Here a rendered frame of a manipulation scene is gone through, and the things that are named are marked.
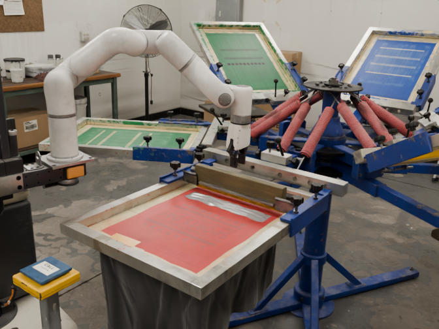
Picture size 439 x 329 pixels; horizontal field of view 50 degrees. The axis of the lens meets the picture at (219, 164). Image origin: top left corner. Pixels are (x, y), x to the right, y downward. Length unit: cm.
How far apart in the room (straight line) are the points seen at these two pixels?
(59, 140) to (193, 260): 64
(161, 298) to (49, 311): 33
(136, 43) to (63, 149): 45
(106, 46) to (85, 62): 9
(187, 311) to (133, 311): 26
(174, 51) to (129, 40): 15
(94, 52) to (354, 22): 458
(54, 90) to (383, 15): 463
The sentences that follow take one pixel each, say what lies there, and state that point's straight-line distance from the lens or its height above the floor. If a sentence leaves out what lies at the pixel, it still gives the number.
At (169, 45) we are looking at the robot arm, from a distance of 162.
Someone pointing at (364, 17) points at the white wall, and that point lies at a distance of 588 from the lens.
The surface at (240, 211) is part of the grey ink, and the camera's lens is 172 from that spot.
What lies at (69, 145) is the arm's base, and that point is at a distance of 171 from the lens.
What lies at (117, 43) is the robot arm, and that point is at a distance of 161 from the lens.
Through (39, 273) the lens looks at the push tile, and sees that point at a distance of 139.
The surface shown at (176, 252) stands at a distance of 146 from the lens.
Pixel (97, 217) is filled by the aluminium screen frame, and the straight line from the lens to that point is 165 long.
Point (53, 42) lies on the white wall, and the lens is 578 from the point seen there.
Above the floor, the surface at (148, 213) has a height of 96.
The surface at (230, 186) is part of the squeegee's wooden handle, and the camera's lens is 182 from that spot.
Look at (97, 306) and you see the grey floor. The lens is 290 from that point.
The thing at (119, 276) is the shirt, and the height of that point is 80.
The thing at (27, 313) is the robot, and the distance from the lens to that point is 245.
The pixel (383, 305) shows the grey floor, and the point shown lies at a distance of 310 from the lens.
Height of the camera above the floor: 168
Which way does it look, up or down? 19 degrees down
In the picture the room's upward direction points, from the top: 2 degrees clockwise
